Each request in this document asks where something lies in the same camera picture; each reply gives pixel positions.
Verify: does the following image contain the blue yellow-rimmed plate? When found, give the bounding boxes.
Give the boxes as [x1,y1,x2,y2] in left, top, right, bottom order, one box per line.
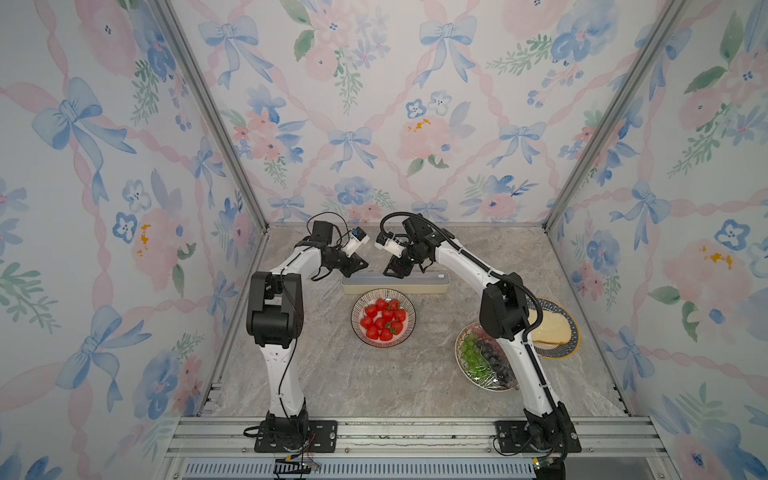
[526,297,582,360]

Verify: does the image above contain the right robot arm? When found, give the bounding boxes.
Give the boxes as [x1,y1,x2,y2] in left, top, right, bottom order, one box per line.
[375,212,575,461]

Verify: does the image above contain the plate of grapes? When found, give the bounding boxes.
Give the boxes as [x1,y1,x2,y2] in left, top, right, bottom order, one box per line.
[454,321,521,392]

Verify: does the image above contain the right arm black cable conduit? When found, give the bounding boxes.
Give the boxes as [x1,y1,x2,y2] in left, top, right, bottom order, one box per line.
[379,211,546,421]

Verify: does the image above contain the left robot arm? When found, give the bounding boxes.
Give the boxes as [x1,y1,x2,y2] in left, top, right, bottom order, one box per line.
[244,220,369,455]

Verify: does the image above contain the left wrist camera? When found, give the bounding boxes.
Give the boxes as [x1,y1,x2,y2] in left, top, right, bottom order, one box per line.
[342,227,369,258]

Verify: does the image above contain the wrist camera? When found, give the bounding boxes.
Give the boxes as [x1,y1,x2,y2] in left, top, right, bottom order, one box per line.
[342,227,369,258]
[375,231,409,258]

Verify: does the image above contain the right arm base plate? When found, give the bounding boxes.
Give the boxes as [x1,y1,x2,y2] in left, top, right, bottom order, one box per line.
[493,420,582,454]

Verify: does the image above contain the cream plastic wrap dispenser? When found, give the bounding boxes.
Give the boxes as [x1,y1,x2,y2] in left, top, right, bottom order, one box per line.
[341,271,451,295]

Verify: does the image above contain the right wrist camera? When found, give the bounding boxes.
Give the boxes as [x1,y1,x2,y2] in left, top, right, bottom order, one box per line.
[375,231,409,258]

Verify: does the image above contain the glass bowl of strawberries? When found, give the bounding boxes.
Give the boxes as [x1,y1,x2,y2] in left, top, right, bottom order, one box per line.
[351,288,417,348]

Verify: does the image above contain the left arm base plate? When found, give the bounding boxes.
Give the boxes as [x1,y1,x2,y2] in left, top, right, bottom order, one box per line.
[254,418,338,454]

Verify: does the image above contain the bread slices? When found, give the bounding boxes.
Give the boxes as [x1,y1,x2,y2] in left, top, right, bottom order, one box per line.
[529,310,572,347]

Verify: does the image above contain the aluminium front rail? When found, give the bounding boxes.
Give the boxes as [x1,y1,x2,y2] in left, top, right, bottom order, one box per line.
[155,417,680,479]

